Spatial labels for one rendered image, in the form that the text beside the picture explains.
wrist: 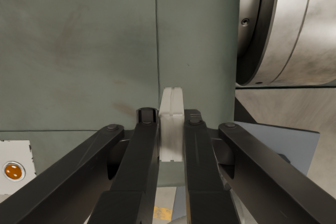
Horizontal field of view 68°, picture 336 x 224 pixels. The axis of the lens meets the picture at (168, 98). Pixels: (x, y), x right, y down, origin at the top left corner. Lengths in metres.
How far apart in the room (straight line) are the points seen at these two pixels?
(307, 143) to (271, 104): 0.77
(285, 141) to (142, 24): 0.74
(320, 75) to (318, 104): 1.42
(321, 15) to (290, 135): 0.64
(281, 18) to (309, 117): 1.54
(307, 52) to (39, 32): 0.31
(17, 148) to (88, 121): 0.10
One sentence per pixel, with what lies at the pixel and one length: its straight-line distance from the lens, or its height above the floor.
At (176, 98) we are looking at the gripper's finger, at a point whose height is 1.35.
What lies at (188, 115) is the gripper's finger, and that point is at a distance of 0.16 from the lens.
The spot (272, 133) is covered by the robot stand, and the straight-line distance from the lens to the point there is 0.90.
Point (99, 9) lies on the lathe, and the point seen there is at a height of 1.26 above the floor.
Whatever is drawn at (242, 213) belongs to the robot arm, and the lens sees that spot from 0.74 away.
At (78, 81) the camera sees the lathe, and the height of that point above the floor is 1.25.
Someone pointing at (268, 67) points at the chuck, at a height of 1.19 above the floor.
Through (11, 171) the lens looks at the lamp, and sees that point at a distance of 0.37.
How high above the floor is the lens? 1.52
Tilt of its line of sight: 74 degrees down
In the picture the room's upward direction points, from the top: 173 degrees counter-clockwise
